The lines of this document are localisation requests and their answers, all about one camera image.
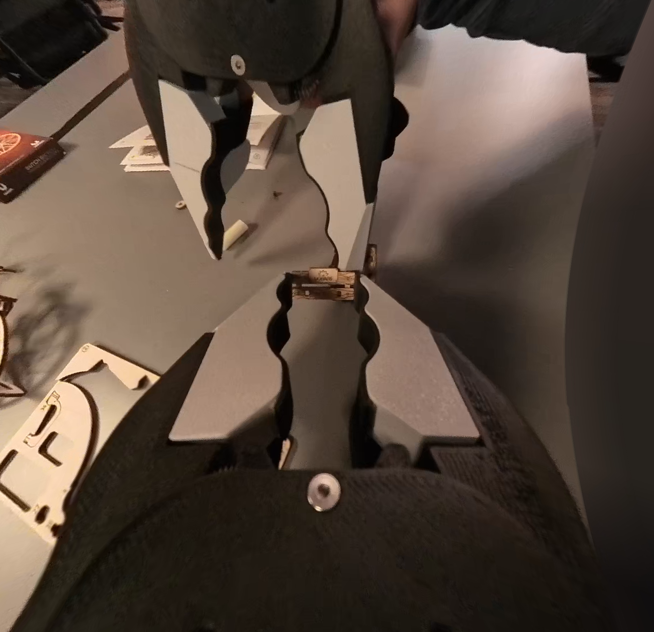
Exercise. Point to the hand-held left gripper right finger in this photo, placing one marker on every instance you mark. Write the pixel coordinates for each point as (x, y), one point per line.
(419, 381)

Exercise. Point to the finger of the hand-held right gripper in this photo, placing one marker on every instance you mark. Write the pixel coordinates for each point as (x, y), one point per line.
(337, 172)
(189, 147)

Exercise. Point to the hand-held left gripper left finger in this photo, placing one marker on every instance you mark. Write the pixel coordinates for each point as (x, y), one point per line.
(230, 376)

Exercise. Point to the small layered wooden model part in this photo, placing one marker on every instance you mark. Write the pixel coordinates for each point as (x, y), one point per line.
(324, 277)

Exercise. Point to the person's right forearm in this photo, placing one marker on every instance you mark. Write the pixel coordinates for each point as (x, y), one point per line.
(511, 9)

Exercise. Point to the cut-out wooden parts sheet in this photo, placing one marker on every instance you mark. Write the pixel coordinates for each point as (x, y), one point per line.
(76, 412)

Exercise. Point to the wooden bicycle model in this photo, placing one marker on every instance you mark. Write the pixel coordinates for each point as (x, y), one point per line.
(10, 390)

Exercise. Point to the person's right hand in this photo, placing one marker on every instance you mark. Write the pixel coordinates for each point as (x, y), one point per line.
(396, 9)

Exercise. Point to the small pale stick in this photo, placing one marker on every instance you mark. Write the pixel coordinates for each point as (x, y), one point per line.
(236, 233)

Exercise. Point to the red and black box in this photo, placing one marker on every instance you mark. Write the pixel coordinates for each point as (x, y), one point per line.
(25, 157)

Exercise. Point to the black chair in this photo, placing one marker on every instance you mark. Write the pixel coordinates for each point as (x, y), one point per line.
(46, 24)

